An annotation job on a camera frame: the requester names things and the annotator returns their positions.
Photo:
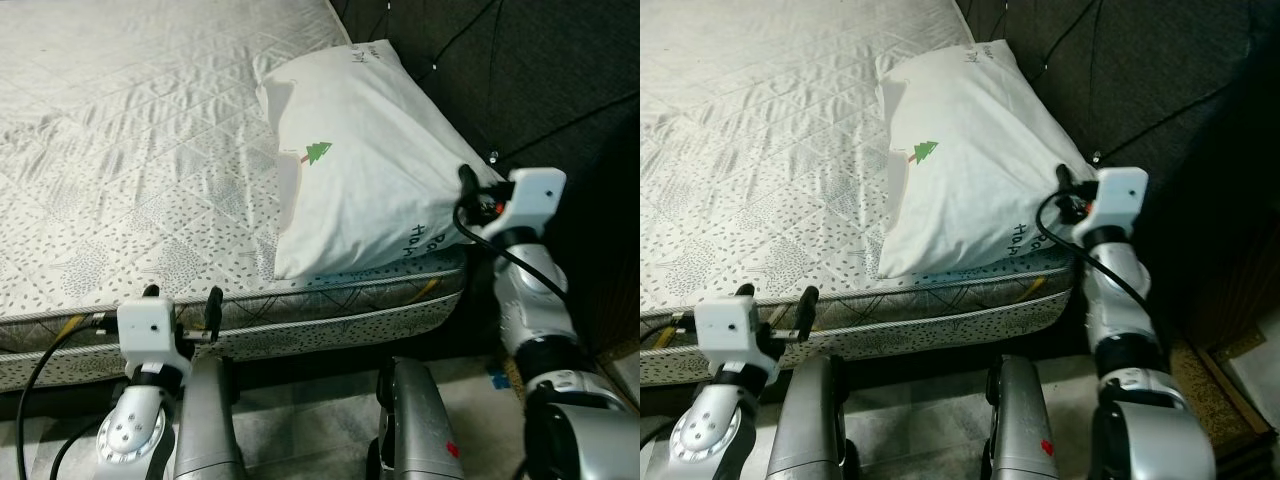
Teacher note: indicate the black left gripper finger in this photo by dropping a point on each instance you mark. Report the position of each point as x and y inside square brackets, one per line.
[153, 293]
[806, 315]
[746, 291]
[213, 315]

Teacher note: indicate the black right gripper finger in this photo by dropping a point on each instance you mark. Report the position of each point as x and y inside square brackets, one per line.
[468, 185]
[1066, 185]

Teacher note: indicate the white pillow tree print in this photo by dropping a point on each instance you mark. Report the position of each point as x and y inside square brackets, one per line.
[370, 190]
[980, 190]

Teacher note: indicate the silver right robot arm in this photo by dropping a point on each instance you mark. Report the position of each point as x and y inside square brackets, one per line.
[1110, 310]
[530, 310]

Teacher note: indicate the silver left robot leg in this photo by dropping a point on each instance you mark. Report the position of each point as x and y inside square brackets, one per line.
[205, 430]
[805, 430]

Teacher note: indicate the silver robot leg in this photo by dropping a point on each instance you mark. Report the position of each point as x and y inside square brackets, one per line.
[415, 420]
[805, 430]
[205, 430]
[1020, 420]

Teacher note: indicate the dark tufted headboard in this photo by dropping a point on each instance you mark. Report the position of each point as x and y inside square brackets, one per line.
[540, 90]
[1150, 80]

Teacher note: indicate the brown floor rug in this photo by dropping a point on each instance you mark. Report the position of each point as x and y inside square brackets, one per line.
[620, 375]
[1210, 390]

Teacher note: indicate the white quilted mattress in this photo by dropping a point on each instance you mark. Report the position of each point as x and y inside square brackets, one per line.
[760, 130]
[130, 130]

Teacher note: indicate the silver right robot leg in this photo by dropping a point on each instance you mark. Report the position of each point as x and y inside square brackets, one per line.
[415, 420]
[1020, 420]

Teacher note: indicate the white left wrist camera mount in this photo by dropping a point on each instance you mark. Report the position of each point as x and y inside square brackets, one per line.
[725, 325]
[150, 325]

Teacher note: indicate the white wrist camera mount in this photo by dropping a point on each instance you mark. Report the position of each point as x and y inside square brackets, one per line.
[1120, 195]
[150, 325]
[725, 325]
[535, 195]

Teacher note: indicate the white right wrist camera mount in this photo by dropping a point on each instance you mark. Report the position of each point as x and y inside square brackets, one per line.
[1120, 195]
[535, 195]

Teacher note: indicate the dark bed frame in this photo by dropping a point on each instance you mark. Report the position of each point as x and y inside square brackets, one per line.
[300, 358]
[900, 355]

